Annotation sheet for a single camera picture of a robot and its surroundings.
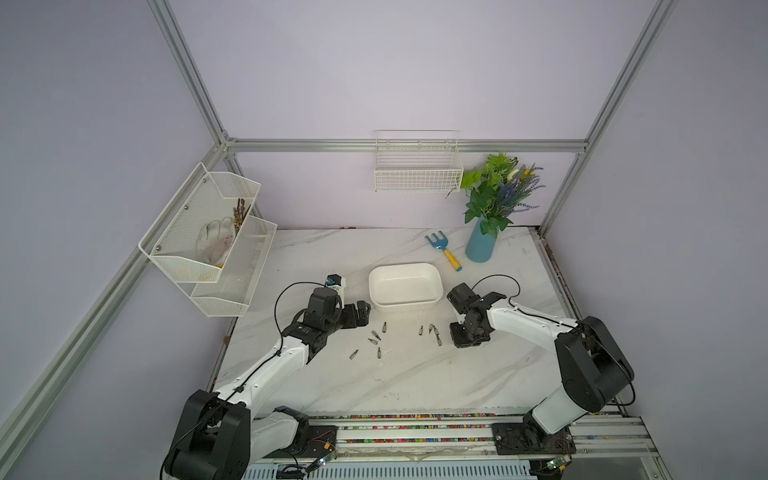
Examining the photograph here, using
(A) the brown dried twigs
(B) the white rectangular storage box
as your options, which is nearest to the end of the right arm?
(B) the white rectangular storage box

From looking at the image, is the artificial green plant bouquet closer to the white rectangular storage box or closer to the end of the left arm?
the white rectangular storage box

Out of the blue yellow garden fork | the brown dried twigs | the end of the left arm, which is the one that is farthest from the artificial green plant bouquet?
the brown dried twigs

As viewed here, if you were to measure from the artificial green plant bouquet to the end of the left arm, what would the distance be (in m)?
0.45

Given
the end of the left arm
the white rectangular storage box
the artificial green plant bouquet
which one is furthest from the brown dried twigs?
the artificial green plant bouquet

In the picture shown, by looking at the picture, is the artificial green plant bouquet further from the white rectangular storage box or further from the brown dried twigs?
the brown dried twigs

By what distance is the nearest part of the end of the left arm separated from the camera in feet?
2.17

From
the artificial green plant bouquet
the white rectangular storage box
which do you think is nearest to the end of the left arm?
the white rectangular storage box

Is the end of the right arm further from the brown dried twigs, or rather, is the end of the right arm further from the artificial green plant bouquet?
the brown dried twigs

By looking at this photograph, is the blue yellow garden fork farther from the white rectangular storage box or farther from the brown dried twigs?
the brown dried twigs

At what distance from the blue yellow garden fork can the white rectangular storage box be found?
3.5 inches

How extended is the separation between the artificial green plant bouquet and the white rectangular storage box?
247 millimetres

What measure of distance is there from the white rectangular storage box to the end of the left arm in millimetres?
192

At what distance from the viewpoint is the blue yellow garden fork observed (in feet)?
3.63

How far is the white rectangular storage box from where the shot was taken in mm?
981
